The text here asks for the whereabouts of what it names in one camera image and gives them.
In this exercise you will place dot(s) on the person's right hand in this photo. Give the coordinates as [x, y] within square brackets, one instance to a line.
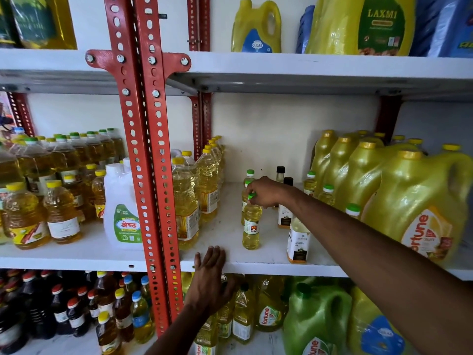
[271, 192]

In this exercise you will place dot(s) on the person's left hand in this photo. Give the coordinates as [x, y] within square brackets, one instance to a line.
[207, 284]

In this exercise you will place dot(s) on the person's right fingers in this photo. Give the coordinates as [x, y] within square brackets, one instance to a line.
[255, 190]

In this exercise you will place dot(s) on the person's left little finger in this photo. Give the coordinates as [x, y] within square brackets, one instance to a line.
[197, 261]

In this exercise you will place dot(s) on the person's left thumb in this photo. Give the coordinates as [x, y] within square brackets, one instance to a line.
[231, 286]

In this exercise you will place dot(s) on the small green-capped oil bottle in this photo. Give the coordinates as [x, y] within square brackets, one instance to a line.
[327, 195]
[251, 227]
[310, 184]
[247, 181]

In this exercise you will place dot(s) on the person's left forearm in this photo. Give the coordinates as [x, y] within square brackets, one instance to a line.
[181, 334]

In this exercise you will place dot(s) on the person's right forearm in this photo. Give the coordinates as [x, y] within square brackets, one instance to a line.
[373, 255]

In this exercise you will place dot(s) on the black-capped white-label oil bottle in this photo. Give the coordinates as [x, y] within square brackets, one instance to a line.
[280, 173]
[284, 216]

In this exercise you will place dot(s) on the black-capped yellow oil bottle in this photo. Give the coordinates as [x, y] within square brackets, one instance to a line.
[242, 317]

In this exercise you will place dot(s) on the yellow oil bottle green label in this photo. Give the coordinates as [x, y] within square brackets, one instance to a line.
[224, 321]

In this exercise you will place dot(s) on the white shelf board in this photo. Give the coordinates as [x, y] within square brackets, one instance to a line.
[295, 72]
[70, 345]
[225, 232]

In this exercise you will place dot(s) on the yellow oil bottle white label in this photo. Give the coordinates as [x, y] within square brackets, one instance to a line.
[207, 336]

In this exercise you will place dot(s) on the blue-capped oil bottle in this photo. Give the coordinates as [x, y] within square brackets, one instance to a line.
[145, 286]
[128, 284]
[141, 319]

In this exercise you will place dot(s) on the row of yellow-capped oil bottles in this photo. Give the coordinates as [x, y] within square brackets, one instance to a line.
[184, 203]

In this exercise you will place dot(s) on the white-label olive oil bottle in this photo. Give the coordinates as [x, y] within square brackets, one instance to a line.
[298, 242]

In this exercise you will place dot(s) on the white jug with green label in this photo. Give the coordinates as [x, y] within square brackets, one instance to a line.
[122, 214]

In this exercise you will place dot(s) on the green oil jug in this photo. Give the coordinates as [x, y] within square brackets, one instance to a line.
[314, 321]

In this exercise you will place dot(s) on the red perforated steel upright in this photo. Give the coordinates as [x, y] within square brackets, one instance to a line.
[21, 112]
[199, 110]
[146, 144]

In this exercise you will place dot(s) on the green-capped white-label bottle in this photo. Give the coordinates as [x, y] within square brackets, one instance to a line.
[353, 210]

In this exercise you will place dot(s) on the yellow jug round blue label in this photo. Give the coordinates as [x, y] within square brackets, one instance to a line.
[373, 332]

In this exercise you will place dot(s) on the dark red steel upright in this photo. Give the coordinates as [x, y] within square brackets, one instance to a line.
[388, 116]

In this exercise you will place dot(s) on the row of large yellow oil jugs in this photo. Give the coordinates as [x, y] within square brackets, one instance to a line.
[414, 195]

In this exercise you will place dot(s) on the yellow oil jug blue label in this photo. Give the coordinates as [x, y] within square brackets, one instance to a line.
[255, 29]

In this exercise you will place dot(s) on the cluster of dark oil bottles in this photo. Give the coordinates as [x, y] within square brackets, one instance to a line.
[44, 310]

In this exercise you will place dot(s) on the blue pouch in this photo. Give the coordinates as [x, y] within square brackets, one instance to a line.
[305, 31]

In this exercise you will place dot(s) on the cluster of clear oil bottles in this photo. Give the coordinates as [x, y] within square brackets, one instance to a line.
[44, 188]

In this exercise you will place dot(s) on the large yellow jug green label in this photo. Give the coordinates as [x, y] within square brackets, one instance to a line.
[354, 27]

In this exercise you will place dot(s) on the blue plastic packets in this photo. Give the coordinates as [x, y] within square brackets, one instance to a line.
[443, 27]

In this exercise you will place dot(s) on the yellow oil pouch dark label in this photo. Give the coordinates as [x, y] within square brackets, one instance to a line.
[40, 20]

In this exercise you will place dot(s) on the dark green oil pouch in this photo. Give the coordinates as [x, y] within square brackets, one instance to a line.
[5, 22]

